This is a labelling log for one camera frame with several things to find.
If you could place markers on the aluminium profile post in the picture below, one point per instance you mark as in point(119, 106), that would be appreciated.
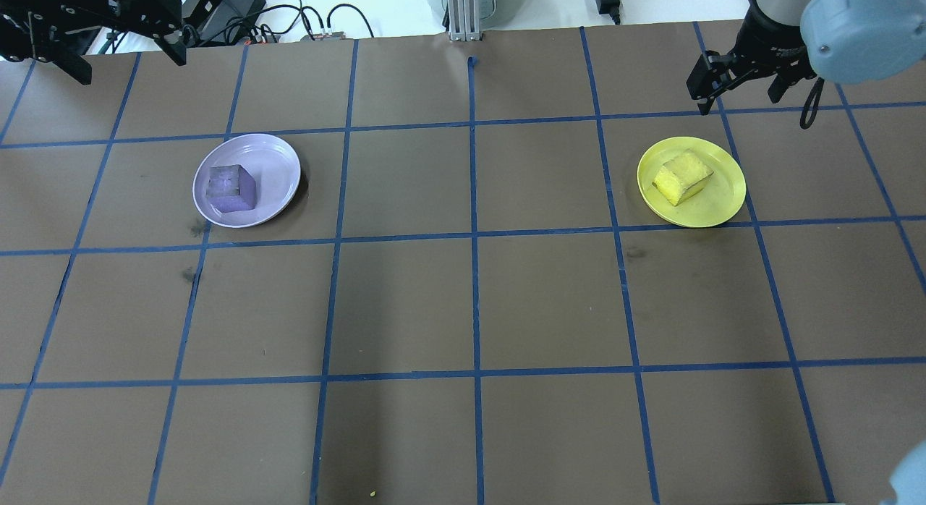
point(463, 13)

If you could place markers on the black power brick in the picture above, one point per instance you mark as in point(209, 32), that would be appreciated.
point(606, 2)

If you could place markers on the purple foam block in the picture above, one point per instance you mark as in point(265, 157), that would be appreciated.
point(231, 190)

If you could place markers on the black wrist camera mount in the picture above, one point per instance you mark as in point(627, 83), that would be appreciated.
point(22, 35)

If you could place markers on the black power adapter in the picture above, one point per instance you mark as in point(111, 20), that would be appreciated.
point(239, 6)

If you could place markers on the lavender round plate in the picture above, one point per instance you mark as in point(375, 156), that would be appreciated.
point(278, 176)

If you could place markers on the yellow round plate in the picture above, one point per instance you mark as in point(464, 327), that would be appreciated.
point(723, 201)

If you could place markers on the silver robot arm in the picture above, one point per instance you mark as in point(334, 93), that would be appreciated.
point(861, 27)

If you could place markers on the yellow foam block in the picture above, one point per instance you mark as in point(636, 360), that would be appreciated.
point(681, 178)

